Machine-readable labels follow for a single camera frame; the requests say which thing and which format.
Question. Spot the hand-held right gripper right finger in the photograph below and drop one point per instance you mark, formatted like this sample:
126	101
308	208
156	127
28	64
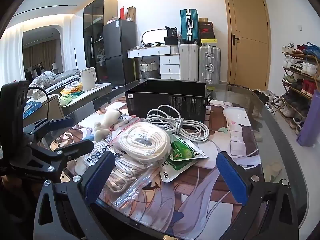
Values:
232	177

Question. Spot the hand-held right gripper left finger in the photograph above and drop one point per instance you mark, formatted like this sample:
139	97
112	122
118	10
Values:
100	173

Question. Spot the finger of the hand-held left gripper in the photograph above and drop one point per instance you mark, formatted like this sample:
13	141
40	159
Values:
61	123
80	147

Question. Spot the clear zip bag of shoelaces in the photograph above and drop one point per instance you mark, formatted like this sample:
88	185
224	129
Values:
122	176

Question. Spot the white items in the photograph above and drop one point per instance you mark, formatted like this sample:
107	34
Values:
147	142

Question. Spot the white medicine packet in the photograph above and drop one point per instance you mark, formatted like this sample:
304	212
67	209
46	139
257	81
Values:
175	171

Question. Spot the black cardboard box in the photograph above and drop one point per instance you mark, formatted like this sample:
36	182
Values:
160	102

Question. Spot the person's left forearm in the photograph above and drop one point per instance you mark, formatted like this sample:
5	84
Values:
12	210

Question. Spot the blue plastic bag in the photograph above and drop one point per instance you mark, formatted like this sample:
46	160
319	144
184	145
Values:
31	110

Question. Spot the green plastic bag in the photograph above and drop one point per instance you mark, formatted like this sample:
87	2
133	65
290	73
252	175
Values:
66	100

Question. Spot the printed desk mat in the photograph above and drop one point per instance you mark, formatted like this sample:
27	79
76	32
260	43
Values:
200	192

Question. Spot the yellow snack bag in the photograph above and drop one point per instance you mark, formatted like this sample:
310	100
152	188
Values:
71	88

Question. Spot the white low table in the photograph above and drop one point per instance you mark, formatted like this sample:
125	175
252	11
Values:
92	93

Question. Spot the bed with grey bedding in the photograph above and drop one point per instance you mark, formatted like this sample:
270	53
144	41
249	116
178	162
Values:
57	78

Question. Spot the white electric kettle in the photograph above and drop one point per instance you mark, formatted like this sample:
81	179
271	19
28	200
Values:
88	78

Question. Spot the pile of sneakers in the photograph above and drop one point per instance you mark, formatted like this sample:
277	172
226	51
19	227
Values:
272	100

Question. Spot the black refrigerator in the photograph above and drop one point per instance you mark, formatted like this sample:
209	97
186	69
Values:
120	50

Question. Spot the purple bag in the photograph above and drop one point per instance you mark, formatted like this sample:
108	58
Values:
310	122

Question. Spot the tall dark glass cabinet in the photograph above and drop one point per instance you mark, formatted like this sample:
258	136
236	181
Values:
93	30

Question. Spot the woven basket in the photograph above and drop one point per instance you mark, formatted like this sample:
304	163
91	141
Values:
149	70

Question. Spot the silver suitcase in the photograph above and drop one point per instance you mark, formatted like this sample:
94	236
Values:
209	63

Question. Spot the wooden shoe rack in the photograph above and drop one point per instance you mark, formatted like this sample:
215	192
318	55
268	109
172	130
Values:
300	80

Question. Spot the white dresser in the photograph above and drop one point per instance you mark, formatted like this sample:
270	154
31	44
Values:
170	65

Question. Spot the white suitcase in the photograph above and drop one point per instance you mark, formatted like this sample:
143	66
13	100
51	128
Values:
188	62

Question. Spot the oval mirror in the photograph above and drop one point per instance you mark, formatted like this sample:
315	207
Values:
155	36

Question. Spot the open cardboard box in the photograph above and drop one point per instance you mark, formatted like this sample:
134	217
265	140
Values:
131	14

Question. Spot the wooden door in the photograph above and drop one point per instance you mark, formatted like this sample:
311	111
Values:
250	42

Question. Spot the black paper bag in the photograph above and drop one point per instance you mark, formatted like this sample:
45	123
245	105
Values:
171	36

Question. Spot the plain black shoe box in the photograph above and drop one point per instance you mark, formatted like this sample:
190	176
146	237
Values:
207	36

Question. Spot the black shoe box red logo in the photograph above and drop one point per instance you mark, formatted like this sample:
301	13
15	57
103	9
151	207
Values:
206	30

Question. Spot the black shoe box white print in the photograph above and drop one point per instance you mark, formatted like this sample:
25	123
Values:
206	25

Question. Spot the teal suitcase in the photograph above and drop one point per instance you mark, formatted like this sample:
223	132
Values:
189	26

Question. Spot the brown cardboard box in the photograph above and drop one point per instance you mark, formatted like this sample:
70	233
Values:
204	20

